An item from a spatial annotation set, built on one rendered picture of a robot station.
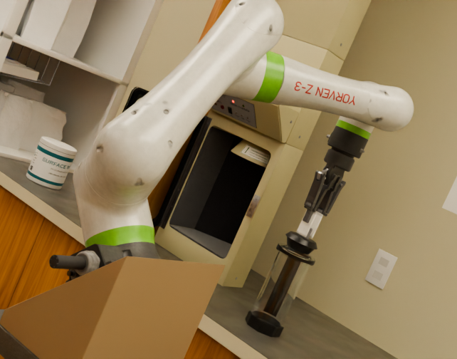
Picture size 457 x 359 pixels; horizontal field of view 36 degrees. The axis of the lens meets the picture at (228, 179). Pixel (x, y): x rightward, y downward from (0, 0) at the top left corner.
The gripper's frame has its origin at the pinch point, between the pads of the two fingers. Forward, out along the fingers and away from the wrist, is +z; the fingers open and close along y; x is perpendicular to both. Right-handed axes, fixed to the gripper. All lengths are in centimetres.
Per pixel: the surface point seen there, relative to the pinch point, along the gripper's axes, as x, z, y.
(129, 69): -142, -17, -52
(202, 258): -36.2, 26.8, -12.7
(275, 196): -25.5, -0.3, -19.6
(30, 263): -77, 51, 15
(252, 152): -37.2, -9.5, -15.1
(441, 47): -14, -66, -55
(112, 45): -160, -23, -54
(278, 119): -25.8, -21.8, -4.4
